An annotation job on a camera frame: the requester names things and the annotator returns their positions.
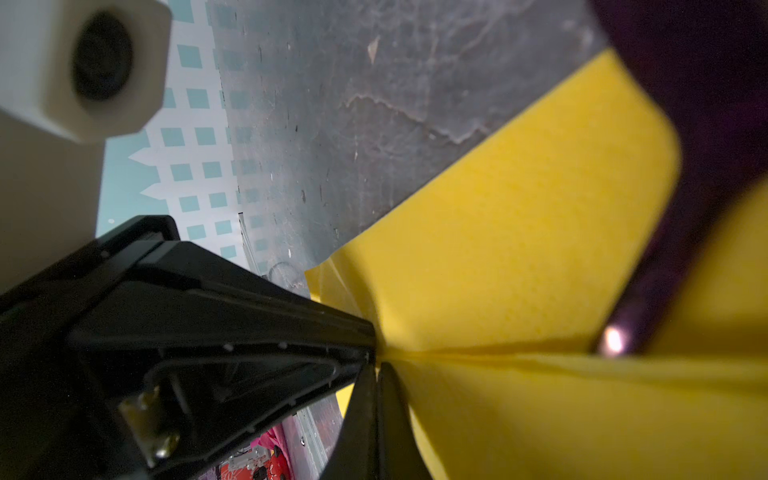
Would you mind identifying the yellow paper napkin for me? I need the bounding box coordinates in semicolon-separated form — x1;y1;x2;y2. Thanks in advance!
306;51;767;479

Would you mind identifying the purple spoon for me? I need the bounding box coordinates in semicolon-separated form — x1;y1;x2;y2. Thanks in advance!
592;1;767;358

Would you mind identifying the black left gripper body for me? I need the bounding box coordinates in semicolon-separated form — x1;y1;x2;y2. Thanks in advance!
1;215;180;479

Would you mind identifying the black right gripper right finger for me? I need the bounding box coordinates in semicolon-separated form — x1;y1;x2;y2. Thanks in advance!
377;363;432;480

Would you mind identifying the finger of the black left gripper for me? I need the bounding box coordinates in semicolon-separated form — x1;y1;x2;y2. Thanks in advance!
116;350;372;479
68;242;376;358

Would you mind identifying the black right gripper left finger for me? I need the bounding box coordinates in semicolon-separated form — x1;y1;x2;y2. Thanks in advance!
320;365;378;480

